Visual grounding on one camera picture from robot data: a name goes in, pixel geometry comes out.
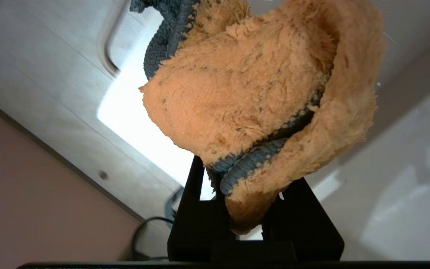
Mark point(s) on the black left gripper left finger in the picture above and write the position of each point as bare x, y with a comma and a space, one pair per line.
196, 228

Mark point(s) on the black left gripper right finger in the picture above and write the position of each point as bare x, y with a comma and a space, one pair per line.
304, 228

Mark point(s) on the orange and grey cleaning cloth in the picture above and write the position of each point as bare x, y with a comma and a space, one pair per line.
256, 93

